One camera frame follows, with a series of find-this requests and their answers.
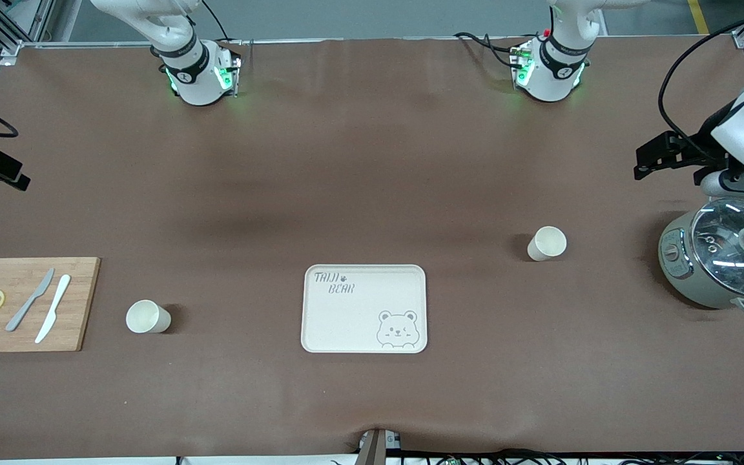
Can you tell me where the cream paper cup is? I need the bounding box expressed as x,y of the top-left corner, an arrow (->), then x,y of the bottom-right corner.
527,226 -> 568,262
126,300 -> 172,335

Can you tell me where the glass pot lid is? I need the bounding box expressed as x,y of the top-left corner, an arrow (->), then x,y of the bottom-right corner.
690,198 -> 744,298

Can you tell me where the grey electric cooking pot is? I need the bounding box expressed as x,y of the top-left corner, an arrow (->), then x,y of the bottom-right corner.
658,197 -> 744,316

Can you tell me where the grey plastic knife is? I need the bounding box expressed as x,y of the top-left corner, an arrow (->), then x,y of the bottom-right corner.
5,268 -> 56,333

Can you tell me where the white plastic knife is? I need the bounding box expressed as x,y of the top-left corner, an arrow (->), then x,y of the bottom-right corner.
34,274 -> 72,344

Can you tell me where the bamboo cutting board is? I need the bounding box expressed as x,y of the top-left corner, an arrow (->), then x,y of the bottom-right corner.
0,257 -> 101,353

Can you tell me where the cream tray with bear print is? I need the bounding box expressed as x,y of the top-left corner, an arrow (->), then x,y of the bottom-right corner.
300,263 -> 428,355

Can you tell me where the black left base cable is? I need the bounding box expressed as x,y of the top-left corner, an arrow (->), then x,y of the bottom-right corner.
454,31 -> 522,69

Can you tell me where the black base cable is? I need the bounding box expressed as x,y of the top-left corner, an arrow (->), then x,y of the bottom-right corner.
200,0 -> 229,45
454,31 -> 522,69

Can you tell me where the black right base cable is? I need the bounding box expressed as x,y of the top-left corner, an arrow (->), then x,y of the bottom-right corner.
200,0 -> 229,45

